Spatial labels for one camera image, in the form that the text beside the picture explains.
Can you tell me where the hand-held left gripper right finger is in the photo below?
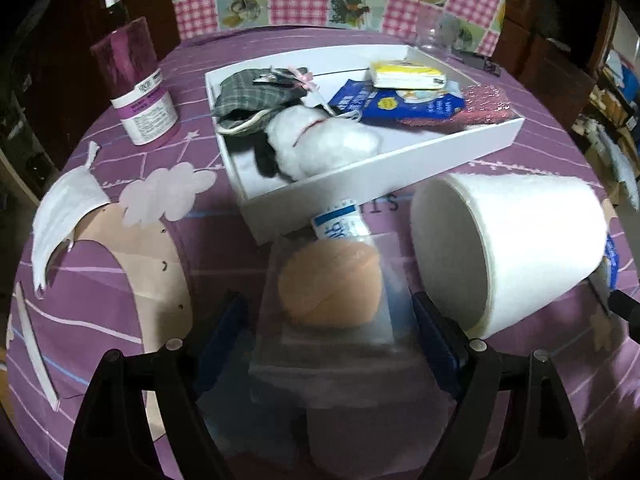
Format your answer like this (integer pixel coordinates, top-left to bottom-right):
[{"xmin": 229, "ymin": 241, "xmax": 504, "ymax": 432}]
[{"xmin": 410, "ymin": 290, "xmax": 588, "ymax": 480}]

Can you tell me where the white and black plush toy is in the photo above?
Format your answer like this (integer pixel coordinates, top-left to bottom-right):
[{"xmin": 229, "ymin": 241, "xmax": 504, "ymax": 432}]
[{"xmin": 254, "ymin": 104, "xmax": 382, "ymax": 182}]

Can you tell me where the white paper strip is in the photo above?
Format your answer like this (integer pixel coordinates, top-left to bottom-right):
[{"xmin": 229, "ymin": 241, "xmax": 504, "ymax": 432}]
[{"xmin": 14, "ymin": 282, "xmax": 61, "ymax": 404}]

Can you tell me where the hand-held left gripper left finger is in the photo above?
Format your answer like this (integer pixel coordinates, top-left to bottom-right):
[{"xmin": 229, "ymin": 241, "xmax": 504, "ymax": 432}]
[{"xmin": 65, "ymin": 292, "xmax": 250, "ymax": 480}]

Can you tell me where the pink glitter pouch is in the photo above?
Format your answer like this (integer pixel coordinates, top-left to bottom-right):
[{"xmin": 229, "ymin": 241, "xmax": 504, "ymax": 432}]
[{"xmin": 399, "ymin": 84, "xmax": 514, "ymax": 134}]

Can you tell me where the white cardboard box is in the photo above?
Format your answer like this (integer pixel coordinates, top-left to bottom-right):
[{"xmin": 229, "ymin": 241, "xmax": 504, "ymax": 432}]
[{"xmin": 204, "ymin": 43, "xmax": 527, "ymax": 247}]

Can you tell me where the yellow tissue packet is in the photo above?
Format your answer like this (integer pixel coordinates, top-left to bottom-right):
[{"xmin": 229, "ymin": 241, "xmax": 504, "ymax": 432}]
[{"xmin": 369, "ymin": 59, "xmax": 448, "ymax": 90}]

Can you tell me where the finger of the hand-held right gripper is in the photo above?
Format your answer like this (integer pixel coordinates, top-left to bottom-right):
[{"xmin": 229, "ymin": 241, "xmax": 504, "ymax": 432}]
[{"xmin": 607, "ymin": 287, "xmax": 640, "ymax": 347}]

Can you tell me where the clear glass jar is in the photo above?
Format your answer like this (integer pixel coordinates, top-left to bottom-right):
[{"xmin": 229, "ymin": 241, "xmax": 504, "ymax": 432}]
[{"xmin": 414, "ymin": 9, "xmax": 462, "ymax": 59}]

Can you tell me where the flat black object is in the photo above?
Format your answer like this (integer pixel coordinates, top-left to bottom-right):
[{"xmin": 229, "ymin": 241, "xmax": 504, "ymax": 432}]
[{"xmin": 451, "ymin": 49, "xmax": 503, "ymax": 78}]

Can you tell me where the white face mask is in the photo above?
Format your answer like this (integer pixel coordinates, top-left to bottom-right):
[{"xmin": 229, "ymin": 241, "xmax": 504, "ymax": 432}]
[{"xmin": 30, "ymin": 140, "xmax": 114, "ymax": 294}]

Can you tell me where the cluttered storage shelf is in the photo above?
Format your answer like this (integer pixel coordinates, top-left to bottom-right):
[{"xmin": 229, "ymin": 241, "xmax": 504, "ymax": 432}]
[{"xmin": 572, "ymin": 7, "xmax": 640, "ymax": 203}]

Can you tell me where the blue eye mask packet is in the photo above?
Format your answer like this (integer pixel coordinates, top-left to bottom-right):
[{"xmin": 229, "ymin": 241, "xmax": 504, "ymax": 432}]
[{"xmin": 327, "ymin": 79, "xmax": 467, "ymax": 122}]

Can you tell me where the purple cylindrical canister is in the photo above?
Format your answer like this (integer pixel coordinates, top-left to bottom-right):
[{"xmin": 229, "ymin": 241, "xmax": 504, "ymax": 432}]
[{"xmin": 89, "ymin": 15, "xmax": 181, "ymax": 147}]

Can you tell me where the grey plaid drawstring pouch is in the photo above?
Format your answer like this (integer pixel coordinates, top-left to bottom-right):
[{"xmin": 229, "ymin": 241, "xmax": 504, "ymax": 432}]
[{"xmin": 214, "ymin": 65, "xmax": 322, "ymax": 137}]

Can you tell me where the white foam cup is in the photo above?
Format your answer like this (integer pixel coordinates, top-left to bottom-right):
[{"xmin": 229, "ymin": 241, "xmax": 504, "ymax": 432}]
[{"xmin": 409, "ymin": 172, "xmax": 610, "ymax": 342}]

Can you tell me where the clear bag with beige puff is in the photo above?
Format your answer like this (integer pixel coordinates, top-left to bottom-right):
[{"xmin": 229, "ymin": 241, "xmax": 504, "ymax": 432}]
[{"xmin": 199, "ymin": 231, "xmax": 437, "ymax": 467}]

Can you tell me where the dark wooden cabinet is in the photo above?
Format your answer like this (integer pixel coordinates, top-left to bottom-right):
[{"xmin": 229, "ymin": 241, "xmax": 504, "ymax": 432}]
[{"xmin": 494, "ymin": 0, "xmax": 603, "ymax": 128}]

